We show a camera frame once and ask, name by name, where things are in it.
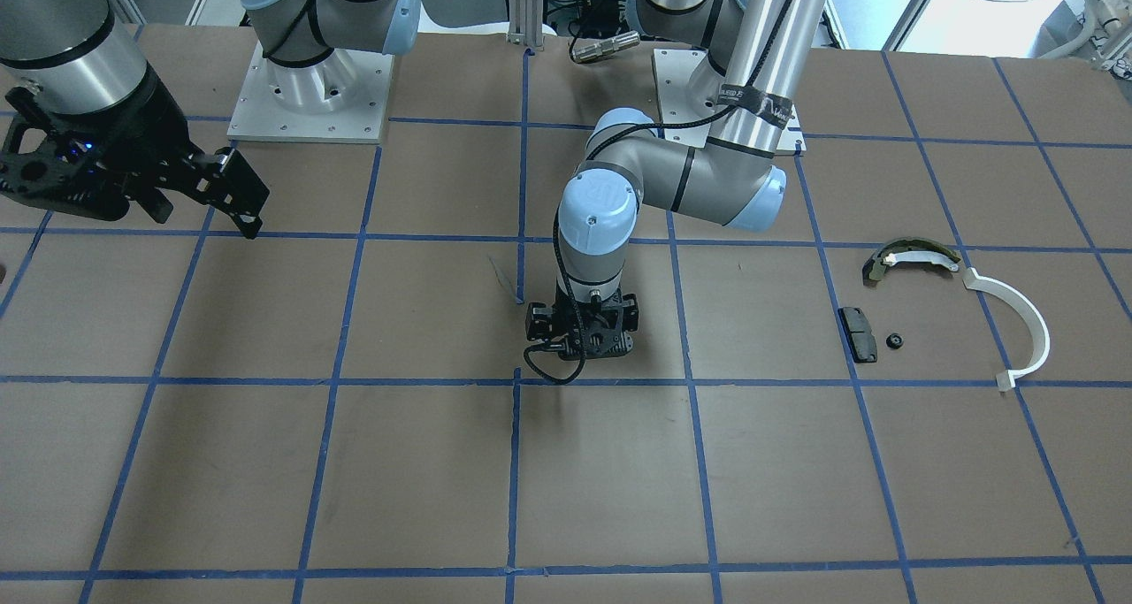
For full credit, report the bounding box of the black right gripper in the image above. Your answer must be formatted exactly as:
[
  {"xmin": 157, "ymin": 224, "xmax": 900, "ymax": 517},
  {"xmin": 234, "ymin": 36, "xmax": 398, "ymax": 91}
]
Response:
[{"xmin": 1, "ymin": 69, "xmax": 271, "ymax": 239}]

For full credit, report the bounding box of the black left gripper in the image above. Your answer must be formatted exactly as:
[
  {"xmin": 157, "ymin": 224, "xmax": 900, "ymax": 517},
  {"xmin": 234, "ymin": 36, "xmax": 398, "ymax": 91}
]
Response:
[{"xmin": 526, "ymin": 290, "xmax": 638, "ymax": 361}]

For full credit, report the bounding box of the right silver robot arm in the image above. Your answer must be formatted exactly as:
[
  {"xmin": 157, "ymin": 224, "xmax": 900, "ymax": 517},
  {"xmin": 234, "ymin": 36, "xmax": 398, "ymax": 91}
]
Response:
[{"xmin": 3, "ymin": 0, "xmax": 422, "ymax": 239}]

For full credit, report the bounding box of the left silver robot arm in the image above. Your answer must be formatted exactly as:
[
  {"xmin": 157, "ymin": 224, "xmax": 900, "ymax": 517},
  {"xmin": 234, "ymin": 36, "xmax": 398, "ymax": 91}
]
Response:
[{"xmin": 525, "ymin": 0, "xmax": 826, "ymax": 363}]

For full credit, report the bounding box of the grey brake pad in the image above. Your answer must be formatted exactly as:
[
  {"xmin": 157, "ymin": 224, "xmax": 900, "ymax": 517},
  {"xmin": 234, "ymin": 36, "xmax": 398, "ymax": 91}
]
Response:
[{"xmin": 838, "ymin": 307, "xmax": 877, "ymax": 363}]

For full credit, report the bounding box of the olive curved brake shoe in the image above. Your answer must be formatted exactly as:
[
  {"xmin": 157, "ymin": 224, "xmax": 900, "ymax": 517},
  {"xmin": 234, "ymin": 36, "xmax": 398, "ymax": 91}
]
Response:
[{"xmin": 861, "ymin": 238, "xmax": 962, "ymax": 286}]

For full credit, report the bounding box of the black power adapter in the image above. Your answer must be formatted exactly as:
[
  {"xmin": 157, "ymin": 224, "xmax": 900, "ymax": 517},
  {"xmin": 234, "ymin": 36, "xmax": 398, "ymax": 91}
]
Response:
[{"xmin": 581, "ymin": 0, "xmax": 620, "ymax": 17}]

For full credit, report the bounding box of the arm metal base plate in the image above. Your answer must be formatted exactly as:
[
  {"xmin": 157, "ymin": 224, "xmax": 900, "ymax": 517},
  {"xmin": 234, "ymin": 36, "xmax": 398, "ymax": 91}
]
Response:
[
  {"xmin": 653, "ymin": 49, "xmax": 806, "ymax": 157},
  {"xmin": 228, "ymin": 44, "xmax": 394, "ymax": 145}
]

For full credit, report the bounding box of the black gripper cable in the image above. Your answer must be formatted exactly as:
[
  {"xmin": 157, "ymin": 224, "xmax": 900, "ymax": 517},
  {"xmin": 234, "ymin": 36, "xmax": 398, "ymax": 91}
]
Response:
[{"xmin": 522, "ymin": 0, "xmax": 811, "ymax": 386}]

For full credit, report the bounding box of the aluminium frame post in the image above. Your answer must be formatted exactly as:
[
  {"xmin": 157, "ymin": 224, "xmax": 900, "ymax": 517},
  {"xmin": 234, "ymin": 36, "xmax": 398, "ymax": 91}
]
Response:
[{"xmin": 505, "ymin": 0, "xmax": 544, "ymax": 52}]

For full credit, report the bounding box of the white curved plastic bracket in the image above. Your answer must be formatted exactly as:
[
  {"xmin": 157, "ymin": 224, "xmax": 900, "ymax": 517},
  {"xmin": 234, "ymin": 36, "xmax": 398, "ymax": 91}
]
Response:
[{"xmin": 961, "ymin": 266, "xmax": 1050, "ymax": 392}]

